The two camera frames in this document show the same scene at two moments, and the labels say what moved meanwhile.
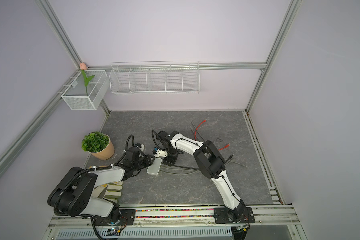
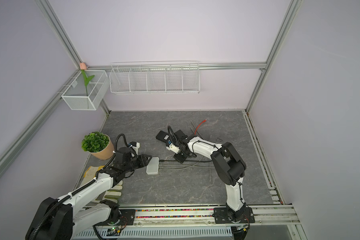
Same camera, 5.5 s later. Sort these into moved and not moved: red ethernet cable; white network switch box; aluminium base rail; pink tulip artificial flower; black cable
Moved: black cable
Not moved: aluminium base rail; red ethernet cable; pink tulip artificial flower; white network switch box
